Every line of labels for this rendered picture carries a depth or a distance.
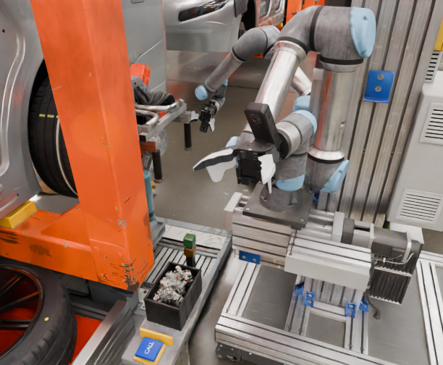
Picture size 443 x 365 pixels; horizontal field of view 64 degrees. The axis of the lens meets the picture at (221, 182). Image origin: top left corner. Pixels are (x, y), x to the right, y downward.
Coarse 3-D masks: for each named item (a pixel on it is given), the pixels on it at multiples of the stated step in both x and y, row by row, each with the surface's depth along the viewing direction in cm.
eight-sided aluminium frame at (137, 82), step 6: (132, 78) 163; (138, 78) 165; (132, 84) 162; (138, 84) 166; (144, 84) 172; (138, 90) 176; (144, 90) 172; (138, 96) 179; (144, 96) 182; (150, 96) 179; (144, 102) 184; (144, 156) 193; (150, 156) 192; (144, 162) 193; (150, 162) 192; (144, 168) 192; (150, 168) 191
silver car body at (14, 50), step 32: (0, 0) 119; (128, 0) 186; (160, 0) 218; (0, 32) 123; (32, 32) 132; (128, 32) 191; (160, 32) 224; (0, 64) 124; (32, 64) 134; (160, 64) 230; (0, 96) 126; (0, 128) 128; (0, 160) 131; (0, 192) 129; (32, 192) 144
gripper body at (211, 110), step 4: (204, 104) 194; (208, 104) 199; (200, 108) 191; (204, 108) 192; (208, 108) 194; (212, 108) 193; (216, 108) 200; (204, 112) 192; (208, 112) 191; (212, 112) 191; (200, 116) 194; (204, 116) 193; (208, 116) 192; (212, 116) 195; (200, 120) 195; (204, 120) 194; (208, 120) 194
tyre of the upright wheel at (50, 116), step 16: (48, 80) 151; (48, 96) 147; (32, 112) 147; (48, 112) 145; (32, 128) 147; (48, 128) 144; (32, 144) 149; (48, 144) 146; (64, 144) 143; (32, 160) 152; (48, 160) 149; (64, 160) 146; (48, 176) 155; (64, 192) 163
